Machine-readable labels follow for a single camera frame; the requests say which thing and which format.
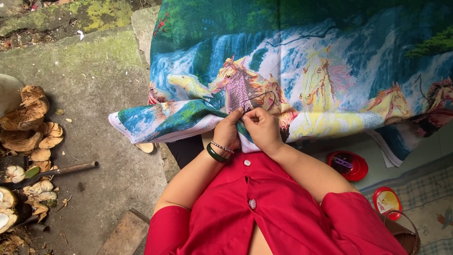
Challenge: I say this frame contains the person's right hand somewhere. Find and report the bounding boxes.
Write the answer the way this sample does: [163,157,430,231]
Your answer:
[241,107,285,156]

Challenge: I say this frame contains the person's left hand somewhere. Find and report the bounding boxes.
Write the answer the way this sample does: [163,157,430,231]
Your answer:
[213,107,245,150]

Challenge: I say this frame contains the dark embroidery thread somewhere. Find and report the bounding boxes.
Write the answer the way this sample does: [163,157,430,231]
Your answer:
[241,91,277,113]

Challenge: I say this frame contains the colourful horse cross-stitch cloth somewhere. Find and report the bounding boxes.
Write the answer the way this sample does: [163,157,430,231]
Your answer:
[108,0,453,168]

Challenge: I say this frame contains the green jade bangle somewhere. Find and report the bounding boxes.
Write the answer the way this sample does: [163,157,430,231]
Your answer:
[207,143,231,163]

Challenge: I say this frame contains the black trousers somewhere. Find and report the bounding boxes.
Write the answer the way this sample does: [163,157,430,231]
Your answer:
[166,135,206,170]

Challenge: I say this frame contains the beige sandal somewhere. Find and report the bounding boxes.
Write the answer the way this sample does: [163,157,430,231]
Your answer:
[134,143,156,154]

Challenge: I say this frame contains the red buttoned shirt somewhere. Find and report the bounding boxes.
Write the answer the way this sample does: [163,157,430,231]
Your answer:
[144,150,409,255]

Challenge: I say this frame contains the red plastic lid with clips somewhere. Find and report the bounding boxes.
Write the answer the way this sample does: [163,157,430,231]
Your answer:
[326,150,369,182]

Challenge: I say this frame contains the red round tin lid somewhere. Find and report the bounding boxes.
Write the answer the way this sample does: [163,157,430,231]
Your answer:
[372,187,403,221]

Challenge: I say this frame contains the brown brick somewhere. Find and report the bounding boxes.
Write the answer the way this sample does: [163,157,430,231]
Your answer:
[96,208,151,255]

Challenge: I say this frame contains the brown woven basket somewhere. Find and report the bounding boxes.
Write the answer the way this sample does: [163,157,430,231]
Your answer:
[380,210,422,255]

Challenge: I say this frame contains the checked floor mat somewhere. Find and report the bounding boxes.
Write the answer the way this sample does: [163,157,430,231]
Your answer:
[359,165,453,255]

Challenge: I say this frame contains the pile of coconut husks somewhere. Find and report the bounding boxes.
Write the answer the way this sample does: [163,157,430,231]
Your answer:
[0,74,65,235]

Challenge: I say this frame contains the pink beaded bracelet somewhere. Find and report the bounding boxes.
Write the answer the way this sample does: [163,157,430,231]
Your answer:
[211,140,235,154]

